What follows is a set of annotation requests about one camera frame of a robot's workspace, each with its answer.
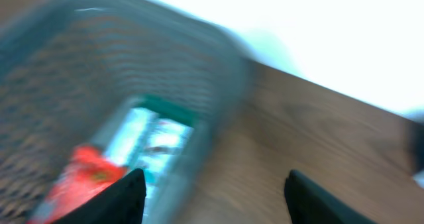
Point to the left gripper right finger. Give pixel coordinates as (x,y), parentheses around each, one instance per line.
(309,203)

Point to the green white wipes pack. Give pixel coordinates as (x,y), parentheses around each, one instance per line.
(149,133)

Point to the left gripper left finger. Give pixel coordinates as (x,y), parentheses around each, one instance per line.
(120,203)

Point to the red snack bag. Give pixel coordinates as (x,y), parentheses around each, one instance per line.
(87,174)

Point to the grey plastic shopping basket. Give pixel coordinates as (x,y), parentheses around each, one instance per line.
(70,69)

